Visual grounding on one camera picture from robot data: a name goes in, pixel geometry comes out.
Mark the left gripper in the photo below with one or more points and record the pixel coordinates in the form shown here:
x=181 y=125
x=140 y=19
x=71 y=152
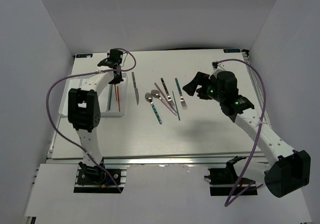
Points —
x=117 y=80

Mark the teal chopstick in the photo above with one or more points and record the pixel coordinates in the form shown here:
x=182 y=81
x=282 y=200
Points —
x=174 y=99
x=110 y=98

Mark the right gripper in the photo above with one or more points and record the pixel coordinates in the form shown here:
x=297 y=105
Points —
x=200 y=77

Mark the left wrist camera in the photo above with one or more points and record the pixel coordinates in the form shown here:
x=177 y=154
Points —
x=108 y=52

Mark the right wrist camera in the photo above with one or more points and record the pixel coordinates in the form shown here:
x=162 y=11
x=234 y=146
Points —
x=217 y=68

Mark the teal handled spoon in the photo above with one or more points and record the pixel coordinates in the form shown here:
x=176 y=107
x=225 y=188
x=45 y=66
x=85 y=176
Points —
x=149 y=98

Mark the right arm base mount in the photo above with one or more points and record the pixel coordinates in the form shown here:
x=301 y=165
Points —
x=222 y=180

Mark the black handled fork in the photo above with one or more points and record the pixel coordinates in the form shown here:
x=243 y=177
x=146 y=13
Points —
x=169 y=99

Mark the right blue table label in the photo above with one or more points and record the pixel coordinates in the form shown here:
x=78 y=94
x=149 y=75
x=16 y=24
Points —
x=231 y=51

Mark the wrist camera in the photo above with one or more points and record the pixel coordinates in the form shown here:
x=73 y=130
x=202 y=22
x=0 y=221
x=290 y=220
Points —
x=217 y=68
x=108 y=52

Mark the black handled table knife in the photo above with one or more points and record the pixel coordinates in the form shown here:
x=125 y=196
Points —
x=136 y=92

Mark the pink handled spoon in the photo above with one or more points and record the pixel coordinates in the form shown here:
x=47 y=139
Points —
x=156 y=94

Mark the teal handled fork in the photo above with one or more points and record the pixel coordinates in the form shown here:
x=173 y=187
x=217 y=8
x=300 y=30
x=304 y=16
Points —
x=182 y=100

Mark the blue table label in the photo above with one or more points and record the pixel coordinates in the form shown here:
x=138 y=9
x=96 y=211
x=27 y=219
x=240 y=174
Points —
x=87 y=55
x=231 y=51

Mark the left blue table label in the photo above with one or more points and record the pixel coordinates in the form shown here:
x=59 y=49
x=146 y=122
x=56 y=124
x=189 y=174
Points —
x=87 y=55

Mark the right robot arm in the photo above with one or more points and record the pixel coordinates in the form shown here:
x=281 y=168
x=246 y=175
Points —
x=287 y=169

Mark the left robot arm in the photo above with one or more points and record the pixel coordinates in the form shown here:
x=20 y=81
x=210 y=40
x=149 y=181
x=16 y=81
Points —
x=83 y=105

